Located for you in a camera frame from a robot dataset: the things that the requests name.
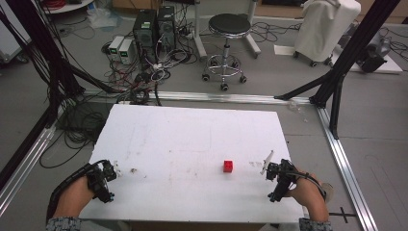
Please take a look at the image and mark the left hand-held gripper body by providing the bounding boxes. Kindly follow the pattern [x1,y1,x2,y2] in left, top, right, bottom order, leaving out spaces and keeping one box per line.
[86,159,118,204]

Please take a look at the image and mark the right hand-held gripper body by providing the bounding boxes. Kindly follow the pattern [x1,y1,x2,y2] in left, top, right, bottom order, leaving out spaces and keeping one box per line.
[265,158,298,203]

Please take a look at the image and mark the person's left hand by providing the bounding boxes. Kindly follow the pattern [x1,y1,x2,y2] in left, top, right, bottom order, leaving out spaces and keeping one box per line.
[52,175,97,219]

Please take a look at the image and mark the small red cube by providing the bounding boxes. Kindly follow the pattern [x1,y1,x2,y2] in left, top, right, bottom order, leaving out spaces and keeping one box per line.
[222,159,235,174]

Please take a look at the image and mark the round beige disc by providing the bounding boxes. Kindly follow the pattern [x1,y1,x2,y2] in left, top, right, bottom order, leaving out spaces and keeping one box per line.
[320,182,335,204]

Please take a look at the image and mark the white paper sheet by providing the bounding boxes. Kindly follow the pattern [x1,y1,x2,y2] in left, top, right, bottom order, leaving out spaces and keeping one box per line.
[272,44,298,57]

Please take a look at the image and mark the white power supply unit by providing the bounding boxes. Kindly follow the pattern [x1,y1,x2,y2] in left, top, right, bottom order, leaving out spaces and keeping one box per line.
[108,35,126,61]
[117,38,135,65]

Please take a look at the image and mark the large black computer tower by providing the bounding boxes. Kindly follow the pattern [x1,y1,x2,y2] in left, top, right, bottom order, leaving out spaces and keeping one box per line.
[132,9,159,64]

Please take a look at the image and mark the white table stand legs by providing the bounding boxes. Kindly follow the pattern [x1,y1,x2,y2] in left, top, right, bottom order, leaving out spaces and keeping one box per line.
[191,0,263,61]

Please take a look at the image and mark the black round wheeled stool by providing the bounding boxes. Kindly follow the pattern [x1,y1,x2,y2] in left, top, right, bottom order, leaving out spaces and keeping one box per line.
[200,13,253,92]

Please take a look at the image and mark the white covered wheeled cart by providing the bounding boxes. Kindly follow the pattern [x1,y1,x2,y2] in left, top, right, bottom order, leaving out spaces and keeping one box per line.
[293,0,363,68]

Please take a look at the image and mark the dark grey machine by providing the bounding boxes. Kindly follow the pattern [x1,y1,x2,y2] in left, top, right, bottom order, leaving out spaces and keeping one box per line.
[355,34,393,74]

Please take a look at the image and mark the slim black computer tower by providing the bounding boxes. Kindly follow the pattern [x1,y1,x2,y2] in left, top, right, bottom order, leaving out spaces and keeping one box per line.
[156,5,177,53]

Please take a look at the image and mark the white floor board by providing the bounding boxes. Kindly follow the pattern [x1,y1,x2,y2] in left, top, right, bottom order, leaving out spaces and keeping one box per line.
[329,47,404,75]

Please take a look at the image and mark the clear plastic bag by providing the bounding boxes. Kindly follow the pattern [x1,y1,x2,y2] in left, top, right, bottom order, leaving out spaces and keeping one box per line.
[86,7,124,31]

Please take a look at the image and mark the round white table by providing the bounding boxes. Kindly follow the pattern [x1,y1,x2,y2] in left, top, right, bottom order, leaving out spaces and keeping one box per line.
[40,0,96,15]

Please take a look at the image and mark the white panel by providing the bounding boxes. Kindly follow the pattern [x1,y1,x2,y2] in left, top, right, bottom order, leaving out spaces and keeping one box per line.
[0,0,34,64]

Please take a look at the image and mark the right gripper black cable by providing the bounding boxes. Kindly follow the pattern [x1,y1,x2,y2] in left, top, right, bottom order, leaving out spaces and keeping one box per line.
[286,170,328,202]

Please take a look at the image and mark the tangle of black floor cables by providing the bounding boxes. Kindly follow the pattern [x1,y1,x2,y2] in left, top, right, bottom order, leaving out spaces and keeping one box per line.
[38,95,114,170]

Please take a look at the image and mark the long aluminium floor rail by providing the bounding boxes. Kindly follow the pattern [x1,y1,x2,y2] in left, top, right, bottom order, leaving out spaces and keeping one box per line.
[82,89,313,106]

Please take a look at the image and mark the tangle of mixed computer cables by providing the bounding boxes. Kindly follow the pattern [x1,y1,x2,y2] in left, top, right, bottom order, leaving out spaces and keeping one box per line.
[100,30,201,107]

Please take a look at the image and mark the loose black cables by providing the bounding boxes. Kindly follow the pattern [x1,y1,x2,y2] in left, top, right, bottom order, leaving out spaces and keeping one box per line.
[249,20,304,45]

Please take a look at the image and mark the black metal braced frame post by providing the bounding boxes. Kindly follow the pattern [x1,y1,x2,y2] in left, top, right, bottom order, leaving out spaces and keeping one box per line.
[273,0,402,141]

